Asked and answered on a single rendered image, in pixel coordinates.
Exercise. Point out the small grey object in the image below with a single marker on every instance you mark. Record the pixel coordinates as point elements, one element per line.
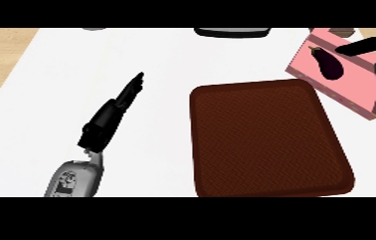
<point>94,29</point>

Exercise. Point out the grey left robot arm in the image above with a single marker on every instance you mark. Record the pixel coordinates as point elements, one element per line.
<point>75,179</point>

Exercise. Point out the pink cardboard box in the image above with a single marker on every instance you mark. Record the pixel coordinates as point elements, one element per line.
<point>343,88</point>

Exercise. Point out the small brown object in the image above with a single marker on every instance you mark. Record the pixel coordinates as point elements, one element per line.
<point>343,32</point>

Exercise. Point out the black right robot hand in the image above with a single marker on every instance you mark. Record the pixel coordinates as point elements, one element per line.
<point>356,47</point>

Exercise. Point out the brown woven tray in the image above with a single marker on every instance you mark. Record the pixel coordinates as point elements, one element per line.
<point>268,137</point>

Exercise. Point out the dark purple eggplant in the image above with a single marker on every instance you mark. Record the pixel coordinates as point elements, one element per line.
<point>330,64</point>

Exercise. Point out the black appliance with grey top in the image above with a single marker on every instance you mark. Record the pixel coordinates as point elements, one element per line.
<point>232,32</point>

